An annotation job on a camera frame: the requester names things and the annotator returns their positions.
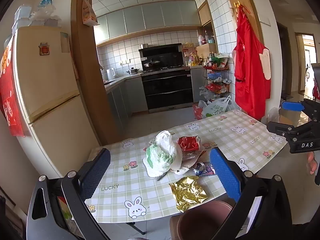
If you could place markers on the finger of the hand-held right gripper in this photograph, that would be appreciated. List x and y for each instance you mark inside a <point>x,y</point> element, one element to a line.
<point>292,105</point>
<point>277,127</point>

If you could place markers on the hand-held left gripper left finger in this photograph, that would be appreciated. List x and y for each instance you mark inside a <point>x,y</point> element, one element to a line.
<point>96,172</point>

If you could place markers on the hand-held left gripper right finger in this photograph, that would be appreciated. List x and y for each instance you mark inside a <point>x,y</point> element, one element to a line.
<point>225,175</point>

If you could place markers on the crushed blue white can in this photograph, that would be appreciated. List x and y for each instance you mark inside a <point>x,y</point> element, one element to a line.
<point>203,170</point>

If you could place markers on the gold foil wrapper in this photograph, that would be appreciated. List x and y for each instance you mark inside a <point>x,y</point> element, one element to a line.
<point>187,192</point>

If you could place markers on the white paper scrap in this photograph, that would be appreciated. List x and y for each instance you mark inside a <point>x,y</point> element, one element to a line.
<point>182,171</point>

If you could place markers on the crushed red can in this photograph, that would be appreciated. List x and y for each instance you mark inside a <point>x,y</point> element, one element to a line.
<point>187,143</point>

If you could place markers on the brown trash bin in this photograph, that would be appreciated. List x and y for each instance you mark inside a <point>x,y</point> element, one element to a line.
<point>200,222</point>

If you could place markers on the white green plastic bag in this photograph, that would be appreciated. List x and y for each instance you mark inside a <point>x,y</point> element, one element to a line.
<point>162,152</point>

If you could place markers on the person's right hand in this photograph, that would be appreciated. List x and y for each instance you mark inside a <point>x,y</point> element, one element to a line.
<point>311,163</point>

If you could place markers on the clear plastic bag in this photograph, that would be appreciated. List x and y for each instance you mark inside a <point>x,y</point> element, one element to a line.
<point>273,115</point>

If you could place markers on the brown cardboard box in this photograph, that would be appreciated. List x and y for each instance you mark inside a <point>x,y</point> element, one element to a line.
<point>287,118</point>

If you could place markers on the checkered bunny tablecloth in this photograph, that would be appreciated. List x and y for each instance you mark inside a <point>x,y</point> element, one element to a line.
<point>140,190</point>

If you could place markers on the red hanging apron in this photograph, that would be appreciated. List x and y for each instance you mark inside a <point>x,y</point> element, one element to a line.
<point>250,67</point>

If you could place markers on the white green shopping bag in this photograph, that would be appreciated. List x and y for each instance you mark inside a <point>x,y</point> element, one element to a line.
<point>217,108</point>

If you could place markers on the red cardboard box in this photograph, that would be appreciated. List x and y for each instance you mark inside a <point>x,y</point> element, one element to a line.
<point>197,112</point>

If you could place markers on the black table leg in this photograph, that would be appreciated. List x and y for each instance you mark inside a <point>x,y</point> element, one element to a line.
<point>136,228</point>

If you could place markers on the grey lower cabinets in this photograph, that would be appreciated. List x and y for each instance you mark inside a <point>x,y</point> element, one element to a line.
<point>122,100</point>

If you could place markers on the grey cabinets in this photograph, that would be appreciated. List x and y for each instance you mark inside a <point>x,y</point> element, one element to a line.
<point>122,100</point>
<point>150,17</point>

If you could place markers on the small white plastic bag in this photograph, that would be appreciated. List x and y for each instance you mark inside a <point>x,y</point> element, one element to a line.
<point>203,92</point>

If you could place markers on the beige refrigerator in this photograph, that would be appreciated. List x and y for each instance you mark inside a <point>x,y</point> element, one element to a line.
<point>50,85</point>

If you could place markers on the white electric kettle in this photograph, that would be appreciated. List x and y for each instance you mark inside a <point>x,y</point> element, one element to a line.
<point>111,74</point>

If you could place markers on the black oven stove unit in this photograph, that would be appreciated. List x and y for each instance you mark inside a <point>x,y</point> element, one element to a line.
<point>167,90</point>

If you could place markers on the cooking oil bottles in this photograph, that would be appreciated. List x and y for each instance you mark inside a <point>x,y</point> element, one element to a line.
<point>193,60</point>

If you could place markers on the steel cooking pot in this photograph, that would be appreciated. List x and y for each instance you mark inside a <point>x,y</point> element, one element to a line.
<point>133,71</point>

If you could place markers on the red hanging banner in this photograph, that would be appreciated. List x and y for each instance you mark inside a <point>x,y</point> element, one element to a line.
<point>10,105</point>

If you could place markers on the black wok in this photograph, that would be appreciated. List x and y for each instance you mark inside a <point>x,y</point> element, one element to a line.
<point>151,64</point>

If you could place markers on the pale fridge sticker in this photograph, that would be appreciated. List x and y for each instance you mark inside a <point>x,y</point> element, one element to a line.
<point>65,42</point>

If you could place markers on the red fridge magnet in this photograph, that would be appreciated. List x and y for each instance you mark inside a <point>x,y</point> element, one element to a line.
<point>44,48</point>

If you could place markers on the black range hood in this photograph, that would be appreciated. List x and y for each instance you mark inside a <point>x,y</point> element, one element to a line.
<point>162,55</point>

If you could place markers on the small steel pot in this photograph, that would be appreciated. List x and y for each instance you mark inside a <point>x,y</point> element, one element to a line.
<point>144,46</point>

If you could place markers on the hanging paper bag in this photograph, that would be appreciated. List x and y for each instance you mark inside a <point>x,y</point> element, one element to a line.
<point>88,12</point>

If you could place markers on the clear plastic bags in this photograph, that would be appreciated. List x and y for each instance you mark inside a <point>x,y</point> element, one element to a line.
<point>47,17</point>

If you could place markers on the grey upper cabinets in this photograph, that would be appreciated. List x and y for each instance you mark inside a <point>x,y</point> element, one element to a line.
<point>150,17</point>

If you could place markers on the white storage boxes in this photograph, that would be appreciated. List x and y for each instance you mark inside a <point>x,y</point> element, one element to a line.
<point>21,17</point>

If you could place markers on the blue toy figure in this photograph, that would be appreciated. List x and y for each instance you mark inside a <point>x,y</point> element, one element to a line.
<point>46,0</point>

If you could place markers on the wall socket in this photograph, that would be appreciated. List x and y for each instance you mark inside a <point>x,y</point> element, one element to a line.
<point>125,62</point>

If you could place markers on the yellow wall hook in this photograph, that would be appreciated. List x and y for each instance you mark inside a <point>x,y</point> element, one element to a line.
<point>237,4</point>

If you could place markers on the wooden wall cabinet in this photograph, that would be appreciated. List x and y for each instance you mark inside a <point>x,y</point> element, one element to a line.
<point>205,15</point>

